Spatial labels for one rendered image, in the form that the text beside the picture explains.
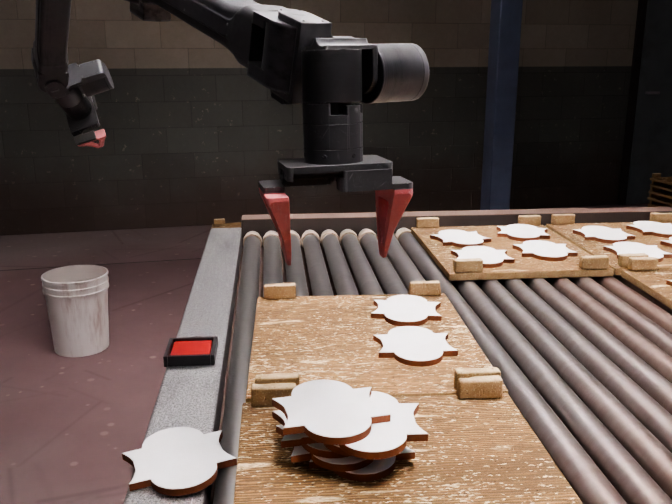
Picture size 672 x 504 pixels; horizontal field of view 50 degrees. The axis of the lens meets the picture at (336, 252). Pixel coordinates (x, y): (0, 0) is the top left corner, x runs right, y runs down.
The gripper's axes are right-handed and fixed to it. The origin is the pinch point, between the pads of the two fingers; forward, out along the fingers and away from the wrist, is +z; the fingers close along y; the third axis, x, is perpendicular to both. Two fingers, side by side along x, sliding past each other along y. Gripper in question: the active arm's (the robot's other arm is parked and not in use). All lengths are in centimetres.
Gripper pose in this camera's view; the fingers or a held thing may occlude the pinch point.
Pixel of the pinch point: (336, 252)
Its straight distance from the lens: 72.8
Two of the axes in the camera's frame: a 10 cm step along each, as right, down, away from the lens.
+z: 0.2, 9.7, 2.5
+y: 9.8, -0.8, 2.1
